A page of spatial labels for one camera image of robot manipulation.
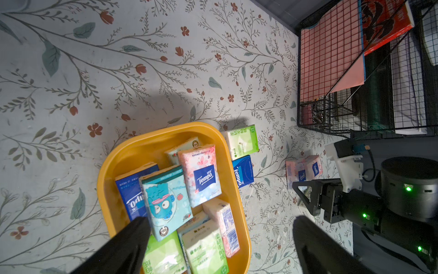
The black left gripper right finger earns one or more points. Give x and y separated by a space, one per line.
320 254

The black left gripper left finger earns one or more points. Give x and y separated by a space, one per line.
123 254

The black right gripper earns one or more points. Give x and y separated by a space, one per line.
327 195

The dark blue Tempo tissue pack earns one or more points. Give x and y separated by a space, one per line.
131 192

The teal cartoon tissue pack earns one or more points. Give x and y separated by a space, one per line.
166 200

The light blue tissue pack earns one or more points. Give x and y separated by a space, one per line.
197 220

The pink floral tissue pack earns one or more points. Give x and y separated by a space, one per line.
221 212

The pink blue Tempo tissue pack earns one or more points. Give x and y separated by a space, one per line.
200 174

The green tissue pack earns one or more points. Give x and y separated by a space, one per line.
242 142
164 257
205 250

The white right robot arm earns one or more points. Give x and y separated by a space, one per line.
404 210

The red book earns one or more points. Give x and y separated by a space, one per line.
384 21

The black wire desk organizer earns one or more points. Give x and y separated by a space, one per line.
399 97

